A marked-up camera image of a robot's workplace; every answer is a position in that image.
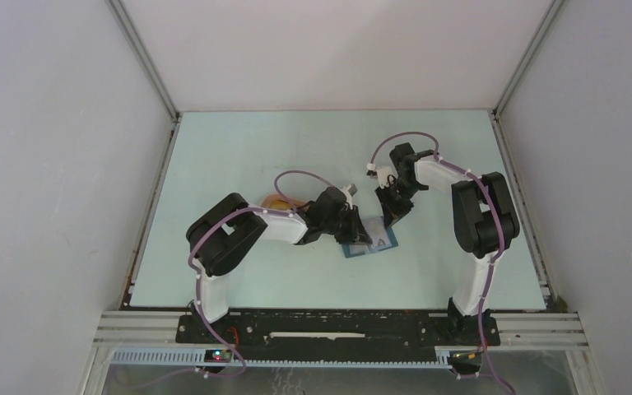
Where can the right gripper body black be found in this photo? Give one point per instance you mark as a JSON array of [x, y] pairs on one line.
[[401, 190]]

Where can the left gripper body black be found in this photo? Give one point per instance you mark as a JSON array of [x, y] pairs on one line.
[[333, 225]]

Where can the blue leather card holder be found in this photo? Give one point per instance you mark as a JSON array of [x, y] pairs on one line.
[[353, 251]]

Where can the silver credit card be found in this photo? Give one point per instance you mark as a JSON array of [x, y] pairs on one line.
[[378, 233]]

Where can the pink oval tray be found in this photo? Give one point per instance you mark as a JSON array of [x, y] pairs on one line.
[[276, 202]]

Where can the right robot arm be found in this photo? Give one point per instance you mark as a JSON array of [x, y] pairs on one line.
[[485, 222]]

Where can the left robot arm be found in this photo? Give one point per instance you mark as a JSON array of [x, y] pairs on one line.
[[221, 238]]

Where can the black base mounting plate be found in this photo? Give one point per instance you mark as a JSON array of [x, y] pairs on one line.
[[341, 335]]

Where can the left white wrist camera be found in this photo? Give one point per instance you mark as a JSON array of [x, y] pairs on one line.
[[349, 190]]

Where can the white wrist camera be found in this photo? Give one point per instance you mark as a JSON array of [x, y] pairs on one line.
[[349, 190], [384, 175]]

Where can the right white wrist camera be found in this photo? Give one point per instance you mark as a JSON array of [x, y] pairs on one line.
[[384, 175]]

